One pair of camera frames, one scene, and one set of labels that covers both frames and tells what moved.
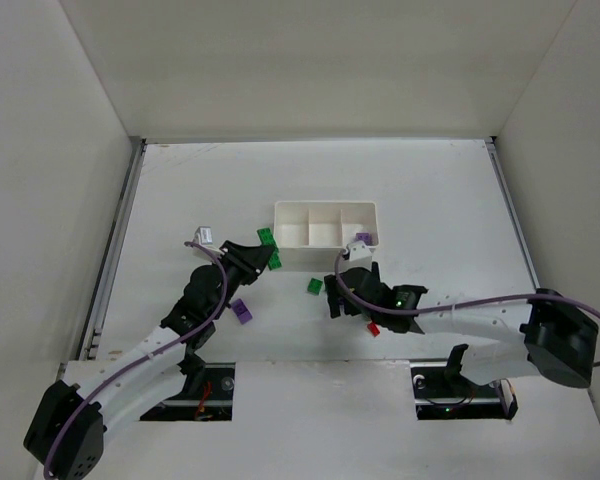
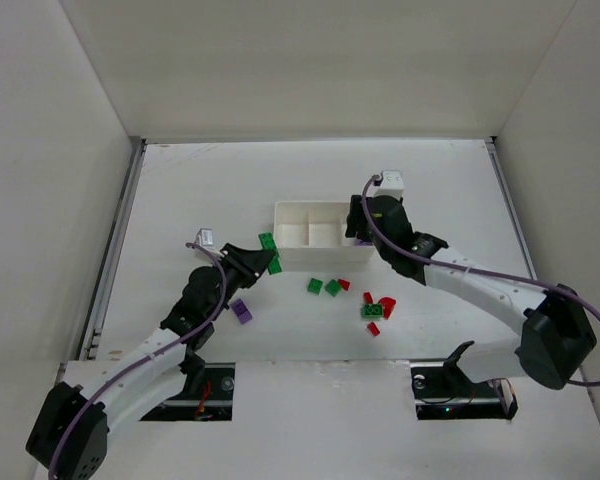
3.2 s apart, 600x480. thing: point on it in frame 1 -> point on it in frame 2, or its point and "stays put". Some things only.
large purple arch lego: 242,311 stays put
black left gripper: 240,263 stays put
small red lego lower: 374,329 stays put
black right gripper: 350,288 -> 356,220
